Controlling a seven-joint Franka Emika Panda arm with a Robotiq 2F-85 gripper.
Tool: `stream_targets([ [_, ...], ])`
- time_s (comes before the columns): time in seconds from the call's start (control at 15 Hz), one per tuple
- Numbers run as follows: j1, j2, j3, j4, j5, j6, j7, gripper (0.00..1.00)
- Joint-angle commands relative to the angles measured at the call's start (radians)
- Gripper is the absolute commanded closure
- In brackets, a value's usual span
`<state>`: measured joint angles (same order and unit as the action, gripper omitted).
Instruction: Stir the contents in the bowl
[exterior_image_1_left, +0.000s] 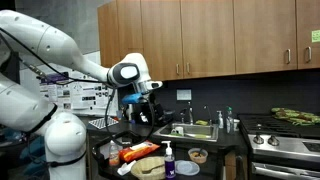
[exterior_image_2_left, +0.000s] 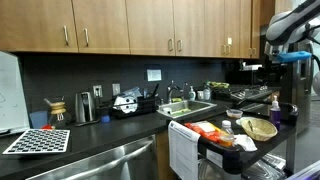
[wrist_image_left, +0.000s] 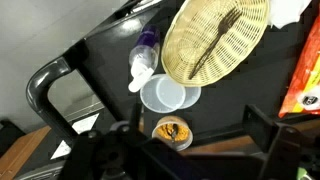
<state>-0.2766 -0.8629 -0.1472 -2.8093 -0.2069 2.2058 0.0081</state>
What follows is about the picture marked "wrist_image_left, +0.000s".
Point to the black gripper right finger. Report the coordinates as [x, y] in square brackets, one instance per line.
[291, 155]

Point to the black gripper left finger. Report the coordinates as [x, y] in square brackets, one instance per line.
[122, 153]

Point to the small bowl with orange contents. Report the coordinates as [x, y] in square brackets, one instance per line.
[163, 129]

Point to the dark stirring spoon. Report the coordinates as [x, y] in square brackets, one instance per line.
[174, 132]

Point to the orange red snack bag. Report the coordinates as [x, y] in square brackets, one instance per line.
[303, 95]

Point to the clear plastic container lid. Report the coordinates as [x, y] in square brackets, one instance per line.
[163, 95]

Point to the black utility cart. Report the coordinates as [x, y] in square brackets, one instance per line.
[102, 59]

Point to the purple hand sanitizer pump bottle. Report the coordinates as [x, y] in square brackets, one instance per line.
[143, 58]

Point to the white crumpled napkin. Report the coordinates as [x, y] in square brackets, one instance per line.
[284, 12]

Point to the woven wicker basket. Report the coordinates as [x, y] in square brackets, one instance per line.
[208, 39]

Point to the dark plastic fork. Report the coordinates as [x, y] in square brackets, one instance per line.
[224, 25]

